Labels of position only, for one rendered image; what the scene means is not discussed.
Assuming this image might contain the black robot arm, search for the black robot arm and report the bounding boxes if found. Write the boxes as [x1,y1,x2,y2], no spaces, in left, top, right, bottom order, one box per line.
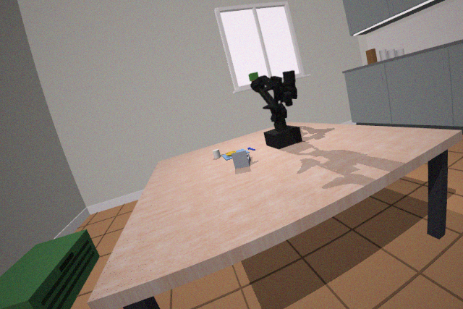
[250,70,297,131]

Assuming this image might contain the light blue square mat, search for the light blue square mat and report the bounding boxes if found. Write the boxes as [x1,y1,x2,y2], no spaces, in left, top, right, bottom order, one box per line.
[222,149,250,160]

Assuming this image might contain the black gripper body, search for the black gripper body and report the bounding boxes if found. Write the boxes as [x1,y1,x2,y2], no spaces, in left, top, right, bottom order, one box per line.
[270,76,290,115]

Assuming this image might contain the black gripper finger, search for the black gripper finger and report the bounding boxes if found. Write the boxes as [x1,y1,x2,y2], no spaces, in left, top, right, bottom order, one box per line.
[263,80,279,92]
[263,104,278,112]

